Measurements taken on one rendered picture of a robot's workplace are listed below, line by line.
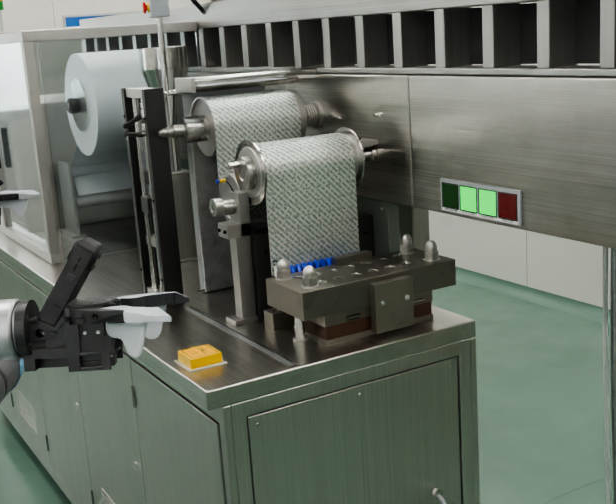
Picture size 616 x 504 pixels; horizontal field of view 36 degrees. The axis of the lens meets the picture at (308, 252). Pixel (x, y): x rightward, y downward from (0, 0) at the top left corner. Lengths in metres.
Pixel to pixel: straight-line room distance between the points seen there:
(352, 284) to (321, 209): 0.24
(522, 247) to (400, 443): 3.43
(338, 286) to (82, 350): 0.90
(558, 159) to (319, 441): 0.74
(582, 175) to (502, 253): 3.81
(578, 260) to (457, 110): 3.20
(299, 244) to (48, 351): 1.03
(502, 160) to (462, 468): 0.73
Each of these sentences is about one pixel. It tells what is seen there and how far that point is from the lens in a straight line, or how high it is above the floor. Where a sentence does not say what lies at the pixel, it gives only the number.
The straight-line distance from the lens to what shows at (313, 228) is 2.15.
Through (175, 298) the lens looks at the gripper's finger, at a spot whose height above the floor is 1.22.
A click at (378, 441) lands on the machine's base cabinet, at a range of 2.07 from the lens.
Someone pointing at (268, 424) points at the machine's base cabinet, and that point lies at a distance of 1.90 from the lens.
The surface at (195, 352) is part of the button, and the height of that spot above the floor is 0.92.
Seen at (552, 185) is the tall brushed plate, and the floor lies 1.24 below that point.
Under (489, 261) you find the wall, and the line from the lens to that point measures 5.67.
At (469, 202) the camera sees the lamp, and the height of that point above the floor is 1.18.
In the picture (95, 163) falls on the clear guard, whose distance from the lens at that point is 3.01.
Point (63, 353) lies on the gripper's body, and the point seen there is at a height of 1.19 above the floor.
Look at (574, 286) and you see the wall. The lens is 5.21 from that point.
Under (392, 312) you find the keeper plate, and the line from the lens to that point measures 2.04.
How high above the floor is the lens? 1.55
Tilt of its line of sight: 13 degrees down
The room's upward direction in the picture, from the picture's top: 4 degrees counter-clockwise
